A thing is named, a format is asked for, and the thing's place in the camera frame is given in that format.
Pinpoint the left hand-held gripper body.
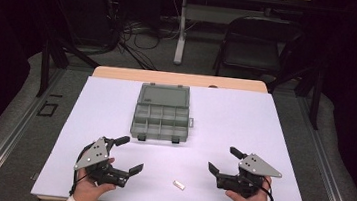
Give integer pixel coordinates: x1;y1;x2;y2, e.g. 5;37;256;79
71;132;134;190

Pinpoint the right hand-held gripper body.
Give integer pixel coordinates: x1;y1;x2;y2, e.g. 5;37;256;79
213;149;285;201

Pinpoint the small white block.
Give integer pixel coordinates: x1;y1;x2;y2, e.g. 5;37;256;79
171;179;187;192

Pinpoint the grey plastic organizer box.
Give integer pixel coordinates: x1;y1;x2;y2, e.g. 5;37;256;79
128;80;199;147

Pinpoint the person's left hand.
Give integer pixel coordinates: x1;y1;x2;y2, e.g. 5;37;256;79
71;153;120;201

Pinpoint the white table mat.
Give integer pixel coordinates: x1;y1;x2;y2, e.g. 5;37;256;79
30;68;319;201

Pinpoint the black metal stand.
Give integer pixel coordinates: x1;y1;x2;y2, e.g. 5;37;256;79
35;15;106;105
262;53;328;131

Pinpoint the black folding chair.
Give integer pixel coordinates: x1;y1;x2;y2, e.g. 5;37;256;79
211;11;307;86

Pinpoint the white-legged desk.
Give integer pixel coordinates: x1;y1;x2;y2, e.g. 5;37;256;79
153;0;314;79

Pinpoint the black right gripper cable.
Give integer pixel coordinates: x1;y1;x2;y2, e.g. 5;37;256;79
257;175;281;201

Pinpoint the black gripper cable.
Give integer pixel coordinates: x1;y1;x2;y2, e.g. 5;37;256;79
68;140;96;199
257;175;281;201

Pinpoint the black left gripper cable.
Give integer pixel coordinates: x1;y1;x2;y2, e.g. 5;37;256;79
68;140;96;199

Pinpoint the metal floor rail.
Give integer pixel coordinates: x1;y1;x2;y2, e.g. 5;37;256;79
0;61;67;201
286;95;357;201

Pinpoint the bundle of floor cables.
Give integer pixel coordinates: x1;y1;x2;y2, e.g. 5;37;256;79
103;9;189;75

